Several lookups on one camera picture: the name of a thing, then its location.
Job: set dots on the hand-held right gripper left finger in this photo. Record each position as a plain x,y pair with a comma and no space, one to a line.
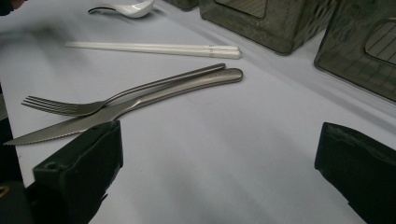
77,174

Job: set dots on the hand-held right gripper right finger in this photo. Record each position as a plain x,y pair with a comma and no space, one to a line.
361,174

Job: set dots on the steel fork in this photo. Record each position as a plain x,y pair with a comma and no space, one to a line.
87,109

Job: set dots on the smoky transparent plastic bin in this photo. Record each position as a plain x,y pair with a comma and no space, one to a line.
342,46
183,3
280,31

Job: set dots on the steel table knife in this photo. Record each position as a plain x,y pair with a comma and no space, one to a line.
202,82

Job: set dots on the white ceramic spoon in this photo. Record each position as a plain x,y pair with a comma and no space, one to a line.
134,11

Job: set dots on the white chopstick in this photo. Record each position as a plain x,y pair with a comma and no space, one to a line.
224,48
224,55

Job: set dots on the white table cover sheet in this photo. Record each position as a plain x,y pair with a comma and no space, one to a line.
218,140

